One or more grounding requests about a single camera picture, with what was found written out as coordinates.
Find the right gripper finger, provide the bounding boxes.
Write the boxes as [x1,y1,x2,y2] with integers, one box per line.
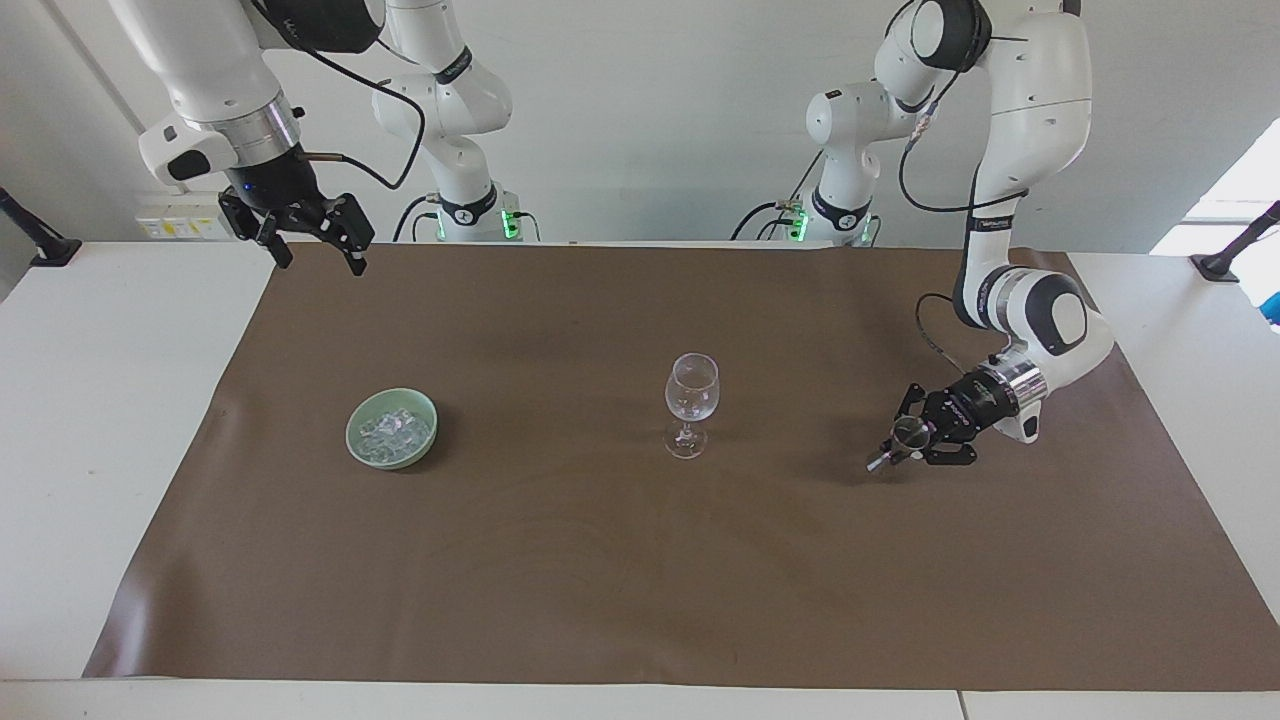
[217,189,295,270]
[316,192,377,277]

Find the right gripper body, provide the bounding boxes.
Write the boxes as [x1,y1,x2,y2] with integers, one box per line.
[228,147,333,227]

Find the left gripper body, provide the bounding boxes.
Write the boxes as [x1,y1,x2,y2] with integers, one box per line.
[925,372,1013,442]

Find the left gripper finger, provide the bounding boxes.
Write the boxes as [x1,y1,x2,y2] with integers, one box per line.
[866,440,979,472]
[880,383,933,451]

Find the clear ice cubes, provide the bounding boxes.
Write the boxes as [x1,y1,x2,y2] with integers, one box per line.
[358,408,433,453]

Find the clear wine glass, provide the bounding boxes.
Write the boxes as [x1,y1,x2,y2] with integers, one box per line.
[664,352,721,461]

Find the white power strip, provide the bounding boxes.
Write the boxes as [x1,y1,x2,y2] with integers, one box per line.
[135,205,236,241]

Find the green ceramic bowl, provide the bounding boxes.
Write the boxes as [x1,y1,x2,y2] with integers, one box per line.
[345,387,440,471]

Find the black stand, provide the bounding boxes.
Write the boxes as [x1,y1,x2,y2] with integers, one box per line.
[1189,200,1280,284]
[0,188,83,268]

